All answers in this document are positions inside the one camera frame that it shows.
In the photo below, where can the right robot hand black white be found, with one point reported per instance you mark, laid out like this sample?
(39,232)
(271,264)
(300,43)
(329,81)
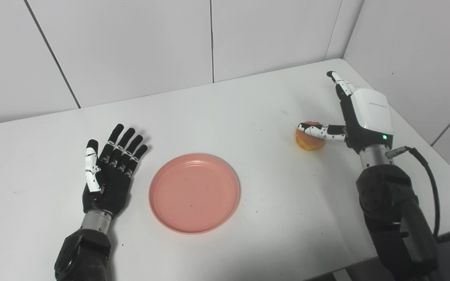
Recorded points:
(359,113)

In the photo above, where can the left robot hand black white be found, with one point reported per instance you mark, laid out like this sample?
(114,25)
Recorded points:
(109,171)

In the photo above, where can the orange cream puff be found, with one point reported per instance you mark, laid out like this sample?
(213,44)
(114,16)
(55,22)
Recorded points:
(310,140)

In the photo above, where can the pink round plate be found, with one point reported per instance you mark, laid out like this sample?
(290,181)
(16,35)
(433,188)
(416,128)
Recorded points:
(194,193)

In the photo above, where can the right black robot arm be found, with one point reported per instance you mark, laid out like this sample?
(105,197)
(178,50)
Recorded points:
(395,214)

